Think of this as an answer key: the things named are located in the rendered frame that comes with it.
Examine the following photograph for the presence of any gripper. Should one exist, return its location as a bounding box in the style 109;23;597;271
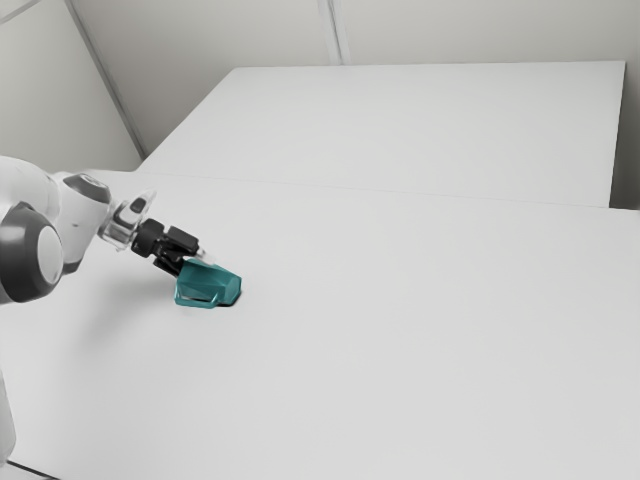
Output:
130;217;219;278

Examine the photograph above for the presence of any teal faceted mug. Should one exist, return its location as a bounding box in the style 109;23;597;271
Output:
173;258;245;310

